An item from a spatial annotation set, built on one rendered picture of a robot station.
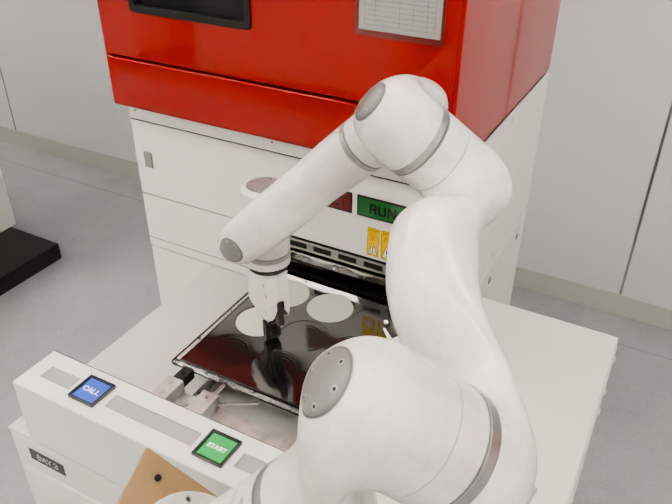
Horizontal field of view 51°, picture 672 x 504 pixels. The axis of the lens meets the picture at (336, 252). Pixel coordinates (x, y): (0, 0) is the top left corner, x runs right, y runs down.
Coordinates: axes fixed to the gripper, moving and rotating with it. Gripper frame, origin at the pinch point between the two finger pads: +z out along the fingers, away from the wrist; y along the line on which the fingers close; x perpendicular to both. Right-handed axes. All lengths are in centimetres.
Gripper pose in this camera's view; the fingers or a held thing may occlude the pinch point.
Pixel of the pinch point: (271, 327)
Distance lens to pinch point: 139.3
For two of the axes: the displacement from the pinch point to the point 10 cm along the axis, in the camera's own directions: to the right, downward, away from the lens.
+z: 0.0, 8.4, 5.4
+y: 4.7, 4.8, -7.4
